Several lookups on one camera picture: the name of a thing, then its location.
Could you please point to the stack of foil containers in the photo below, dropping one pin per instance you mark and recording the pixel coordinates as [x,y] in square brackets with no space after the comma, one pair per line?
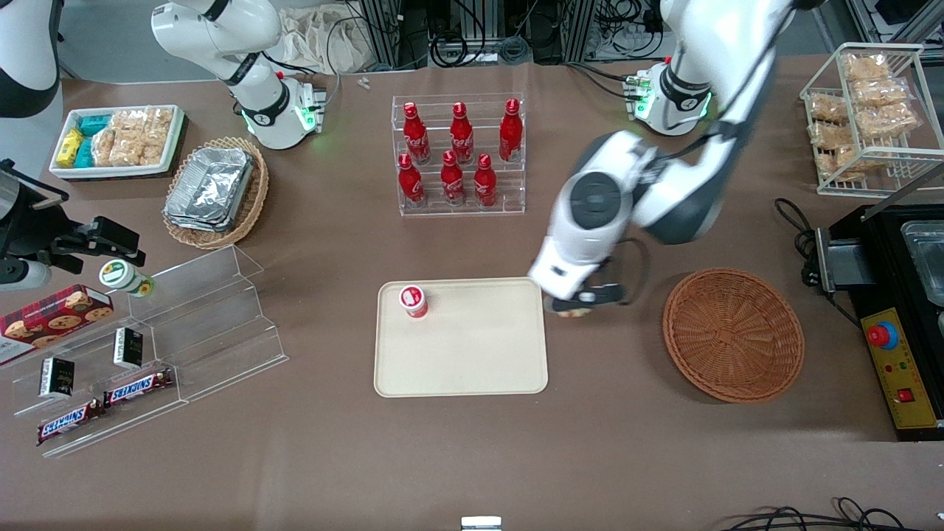
[210,188]

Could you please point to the beige plastic tray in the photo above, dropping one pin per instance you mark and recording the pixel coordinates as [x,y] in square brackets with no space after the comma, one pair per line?
[472,346]

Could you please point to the clear acrylic stepped display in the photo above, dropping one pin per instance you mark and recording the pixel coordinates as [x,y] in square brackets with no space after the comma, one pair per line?
[214,324]

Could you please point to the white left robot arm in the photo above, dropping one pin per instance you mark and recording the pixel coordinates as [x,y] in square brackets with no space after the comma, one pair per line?
[627,199]

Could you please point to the small black box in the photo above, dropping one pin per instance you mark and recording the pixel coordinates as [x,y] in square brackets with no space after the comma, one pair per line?
[57,377]
[128,348]

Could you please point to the beige cloth bag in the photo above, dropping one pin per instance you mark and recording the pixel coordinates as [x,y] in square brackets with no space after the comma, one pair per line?
[317,37]

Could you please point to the clear rice cracker pack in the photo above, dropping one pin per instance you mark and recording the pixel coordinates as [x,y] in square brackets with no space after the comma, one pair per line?
[105,147]
[144,149]
[158,119]
[127,120]

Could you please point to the red cola bottle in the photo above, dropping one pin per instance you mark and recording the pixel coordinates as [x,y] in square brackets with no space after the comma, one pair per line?
[484,181]
[410,181]
[417,136]
[510,133]
[462,136]
[452,181]

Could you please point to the white rectangular snack tray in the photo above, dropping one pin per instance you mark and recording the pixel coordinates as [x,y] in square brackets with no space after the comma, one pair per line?
[66,171]

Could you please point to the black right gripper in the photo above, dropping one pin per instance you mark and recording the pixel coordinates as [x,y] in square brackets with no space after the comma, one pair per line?
[31,230]

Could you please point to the bagged fried snack pack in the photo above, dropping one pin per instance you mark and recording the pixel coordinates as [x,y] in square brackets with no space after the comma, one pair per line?
[827,108]
[879,92]
[889,122]
[866,66]
[848,161]
[833,135]

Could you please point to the red emergency stop button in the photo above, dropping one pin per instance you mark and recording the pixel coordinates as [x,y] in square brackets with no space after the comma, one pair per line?
[882,335]

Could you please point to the black control box yellow panel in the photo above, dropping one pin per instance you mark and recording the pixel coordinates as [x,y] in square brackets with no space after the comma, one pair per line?
[896,369]

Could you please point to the red cup with white lid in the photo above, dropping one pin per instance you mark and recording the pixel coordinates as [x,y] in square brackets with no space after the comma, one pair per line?
[414,300]

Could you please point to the clear metal pan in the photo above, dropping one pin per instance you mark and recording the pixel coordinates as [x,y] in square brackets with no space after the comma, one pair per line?
[925,258]

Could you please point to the teal snack box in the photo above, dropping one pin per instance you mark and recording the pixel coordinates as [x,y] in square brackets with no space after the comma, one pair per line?
[85,153]
[94,125]

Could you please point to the green and white cup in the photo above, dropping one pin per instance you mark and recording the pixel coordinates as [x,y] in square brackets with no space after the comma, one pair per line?
[122,276]

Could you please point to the Snickers chocolate bar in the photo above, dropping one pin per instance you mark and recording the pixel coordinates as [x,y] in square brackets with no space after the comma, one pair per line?
[139,387]
[68,422]

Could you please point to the oval light wicker basket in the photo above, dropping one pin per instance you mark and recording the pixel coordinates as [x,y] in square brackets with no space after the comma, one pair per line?
[251,199]

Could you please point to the yellow snack box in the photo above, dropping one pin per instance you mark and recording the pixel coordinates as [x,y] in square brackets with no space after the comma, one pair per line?
[70,146]

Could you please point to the grey metal bracket plate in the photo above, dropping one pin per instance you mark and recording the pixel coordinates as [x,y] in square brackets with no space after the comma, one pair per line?
[844,262]

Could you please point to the round brown wicker basket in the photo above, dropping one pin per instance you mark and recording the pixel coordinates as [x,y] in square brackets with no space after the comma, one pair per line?
[730,339]

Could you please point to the clear acrylic bottle rack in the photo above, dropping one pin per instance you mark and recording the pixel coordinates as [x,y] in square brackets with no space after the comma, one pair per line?
[501,188]

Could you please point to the small white device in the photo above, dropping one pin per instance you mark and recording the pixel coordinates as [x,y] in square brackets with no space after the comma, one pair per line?
[481,523]

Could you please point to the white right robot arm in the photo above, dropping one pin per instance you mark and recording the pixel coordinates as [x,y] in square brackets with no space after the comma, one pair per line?
[251,44]

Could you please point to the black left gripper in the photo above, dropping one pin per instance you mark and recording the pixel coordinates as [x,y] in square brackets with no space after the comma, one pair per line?
[605,272]

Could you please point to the red tartan cookie box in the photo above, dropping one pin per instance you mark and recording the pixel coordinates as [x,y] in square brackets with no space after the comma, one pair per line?
[51,321]

